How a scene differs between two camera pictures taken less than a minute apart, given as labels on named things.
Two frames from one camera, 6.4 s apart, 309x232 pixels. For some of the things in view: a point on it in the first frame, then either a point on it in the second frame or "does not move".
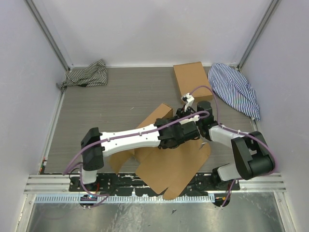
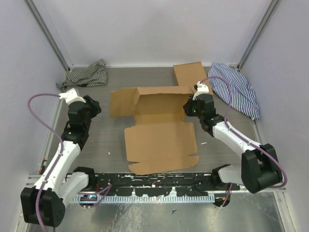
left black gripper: x=173 y=119 → x=93 y=105
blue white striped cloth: x=232 y=89 does not move
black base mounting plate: x=112 y=183 does not move
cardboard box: x=165 y=170 → x=160 y=140
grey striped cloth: x=94 y=75 does not move
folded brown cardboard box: x=190 y=76 does not move
